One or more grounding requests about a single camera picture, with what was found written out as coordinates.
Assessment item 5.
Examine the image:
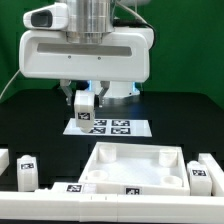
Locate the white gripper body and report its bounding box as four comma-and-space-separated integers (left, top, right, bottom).
19, 3, 151, 82

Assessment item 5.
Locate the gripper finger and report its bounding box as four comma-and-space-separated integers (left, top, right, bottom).
98, 81, 110, 107
60, 79, 72, 106

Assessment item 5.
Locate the white square table top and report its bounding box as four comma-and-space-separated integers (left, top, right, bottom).
78, 142, 190, 196

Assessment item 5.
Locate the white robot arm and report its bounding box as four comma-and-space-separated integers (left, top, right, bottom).
19, 0, 155, 105

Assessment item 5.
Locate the white sheet with markers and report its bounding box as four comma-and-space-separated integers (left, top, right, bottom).
62, 117, 153, 138

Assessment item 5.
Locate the white block left edge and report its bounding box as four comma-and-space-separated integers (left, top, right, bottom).
0, 149, 9, 176

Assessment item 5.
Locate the white U-shaped obstacle fence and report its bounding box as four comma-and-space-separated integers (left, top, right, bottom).
0, 153, 224, 224

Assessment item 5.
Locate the grey cable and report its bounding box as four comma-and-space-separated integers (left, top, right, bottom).
0, 68, 22, 101

